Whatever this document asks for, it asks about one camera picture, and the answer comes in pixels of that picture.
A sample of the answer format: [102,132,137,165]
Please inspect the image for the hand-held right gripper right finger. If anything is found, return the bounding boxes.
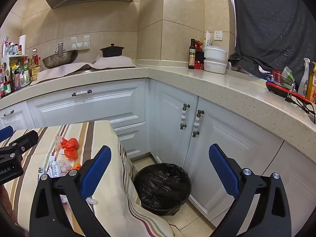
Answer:
[209,143,292,237]

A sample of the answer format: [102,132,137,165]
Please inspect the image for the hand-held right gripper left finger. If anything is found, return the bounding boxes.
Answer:
[29,145,112,237]

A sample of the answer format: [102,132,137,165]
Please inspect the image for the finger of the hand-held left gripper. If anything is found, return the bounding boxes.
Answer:
[0,130,39,159]
[0,125,14,141]

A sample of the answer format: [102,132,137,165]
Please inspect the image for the bin with black bag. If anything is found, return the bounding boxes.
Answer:
[133,163,192,216]

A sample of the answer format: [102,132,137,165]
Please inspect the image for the narrow white drawer front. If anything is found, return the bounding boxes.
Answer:
[0,101,36,132]

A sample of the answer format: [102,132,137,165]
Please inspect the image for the striped tablecloth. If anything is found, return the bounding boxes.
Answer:
[0,120,183,237]

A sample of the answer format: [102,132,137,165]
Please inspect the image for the clear plastic wrapper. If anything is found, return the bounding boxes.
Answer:
[55,134,65,151]

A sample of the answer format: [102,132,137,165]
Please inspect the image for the small printed packet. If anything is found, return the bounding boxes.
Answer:
[38,166,48,181]

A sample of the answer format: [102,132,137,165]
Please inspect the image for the orange plastic bag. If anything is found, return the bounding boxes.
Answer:
[60,138,79,158]

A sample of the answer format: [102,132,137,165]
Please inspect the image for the white printed packet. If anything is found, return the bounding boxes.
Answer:
[50,160,62,178]

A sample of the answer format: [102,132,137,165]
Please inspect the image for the white lower drawers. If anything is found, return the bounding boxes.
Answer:
[109,114,150,159]

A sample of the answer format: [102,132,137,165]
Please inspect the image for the rack of condiment bottles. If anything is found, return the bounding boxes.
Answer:
[0,37,41,100]

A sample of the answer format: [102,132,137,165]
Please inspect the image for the wide white drawer front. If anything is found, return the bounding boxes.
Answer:
[27,78,150,130]

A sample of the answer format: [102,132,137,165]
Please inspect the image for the plain white cabinet panel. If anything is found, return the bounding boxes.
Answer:
[215,141,316,237]

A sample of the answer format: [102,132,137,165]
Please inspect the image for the white corner cabinet door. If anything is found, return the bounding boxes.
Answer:
[150,80,198,171]

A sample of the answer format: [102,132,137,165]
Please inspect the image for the beige stove cloth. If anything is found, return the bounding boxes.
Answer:
[36,55,137,81]

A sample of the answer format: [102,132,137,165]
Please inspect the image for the steel wok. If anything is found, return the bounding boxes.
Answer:
[42,42,79,69]

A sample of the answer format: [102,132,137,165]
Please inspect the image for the white paper towel roll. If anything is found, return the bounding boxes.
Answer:
[18,35,27,55]

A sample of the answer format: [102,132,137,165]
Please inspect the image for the white lidded bowl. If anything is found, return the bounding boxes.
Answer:
[204,59,227,74]
[204,46,228,61]

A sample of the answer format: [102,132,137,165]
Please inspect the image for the red box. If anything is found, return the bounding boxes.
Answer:
[195,40,205,70]

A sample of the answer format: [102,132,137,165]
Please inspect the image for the green white packet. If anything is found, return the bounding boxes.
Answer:
[281,67,295,89]

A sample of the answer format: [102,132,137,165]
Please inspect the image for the dark olive oil bottle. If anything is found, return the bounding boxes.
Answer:
[188,39,196,70]

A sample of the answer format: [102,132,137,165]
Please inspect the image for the black lidded pot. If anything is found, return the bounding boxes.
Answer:
[100,44,125,58]

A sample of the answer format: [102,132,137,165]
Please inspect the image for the white spray bottle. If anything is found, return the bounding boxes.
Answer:
[297,58,311,97]

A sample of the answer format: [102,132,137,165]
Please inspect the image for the yellow detergent bottle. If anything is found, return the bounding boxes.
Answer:
[306,62,316,104]

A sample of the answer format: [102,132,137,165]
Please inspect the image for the dark grey cloth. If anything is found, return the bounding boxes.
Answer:
[228,0,316,84]

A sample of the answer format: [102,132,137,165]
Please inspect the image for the white bronze door handle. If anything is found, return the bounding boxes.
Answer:
[180,104,190,130]
[192,110,205,138]

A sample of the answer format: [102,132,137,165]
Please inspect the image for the black cable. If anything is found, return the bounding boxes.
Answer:
[285,96,316,124]

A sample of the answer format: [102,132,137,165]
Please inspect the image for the white wall hook holder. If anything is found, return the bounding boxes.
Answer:
[71,36,90,50]

